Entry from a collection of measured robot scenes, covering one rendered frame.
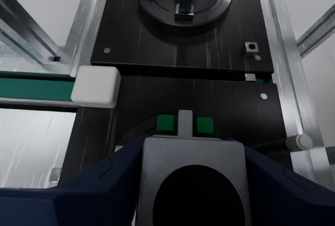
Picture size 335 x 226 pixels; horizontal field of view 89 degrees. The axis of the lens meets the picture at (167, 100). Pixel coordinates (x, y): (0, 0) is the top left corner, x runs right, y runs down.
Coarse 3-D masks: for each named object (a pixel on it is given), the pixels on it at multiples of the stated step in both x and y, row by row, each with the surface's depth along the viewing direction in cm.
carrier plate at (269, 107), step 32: (128, 96) 20; (160, 96) 20; (192, 96) 20; (224, 96) 20; (256, 96) 20; (96, 128) 19; (128, 128) 19; (224, 128) 19; (256, 128) 19; (64, 160) 18; (96, 160) 18; (288, 160) 18
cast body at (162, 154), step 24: (144, 144) 7; (168, 144) 7; (192, 144) 7; (216, 144) 7; (240, 144) 7; (144, 168) 7; (168, 168) 7; (192, 168) 6; (216, 168) 7; (240, 168) 7; (144, 192) 6; (168, 192) 6; (192, 192) 6; (216, 192) 6; (240, 192) 6; (144, 216) 6; (168, 216) 5; (192, 216) 5; (216, 216) 5; (240, 216) 5
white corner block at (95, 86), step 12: (84, 72) 19; (96, 72) 19; (108, 72) 19; (84, 84) 19; (96, 84) 19; (108, 84) 19; (72, 96) 18; (84, 96) 18; (96, 96) 18; (108, 96) 18
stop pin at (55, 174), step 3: (54, 168) 18; (57, 168) 18; (60, 168) 18; (51, 171) 18; (54, 171) 18; (57, 171) 18; (60, 171) 18; (51, 174) 18; (54, 174) 18; (57, 174) 18; (51, 177) 18; (54, 177) 18; (57, 177) 18; (51, 180) 17; (54, 180) 17; (57, 180) 17
